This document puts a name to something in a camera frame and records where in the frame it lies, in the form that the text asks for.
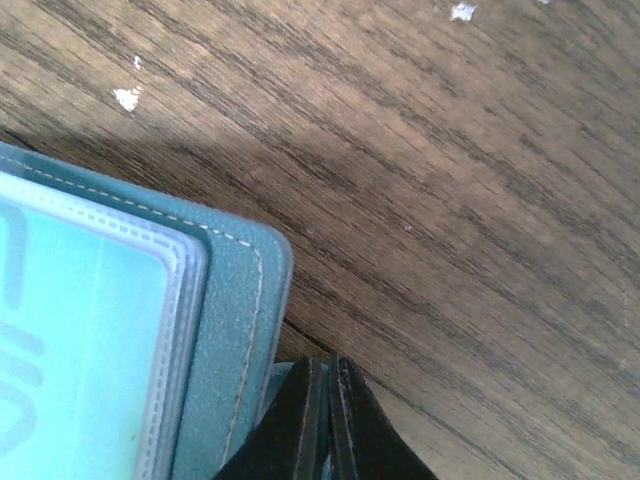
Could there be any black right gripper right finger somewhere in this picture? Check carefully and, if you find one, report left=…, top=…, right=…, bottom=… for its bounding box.
left=328, top=354, right=437, bottom=480

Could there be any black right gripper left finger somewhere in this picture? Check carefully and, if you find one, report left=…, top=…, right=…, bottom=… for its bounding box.
left=216, top=357, right=329, bottom=480

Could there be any light blue card holder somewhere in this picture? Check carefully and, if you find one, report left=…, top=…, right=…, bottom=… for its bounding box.
left=1, top=144, right=293, bottom=479

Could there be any teal VIP card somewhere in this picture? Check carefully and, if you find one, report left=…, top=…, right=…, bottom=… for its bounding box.
left=0, top=202, right=174, bottom=480

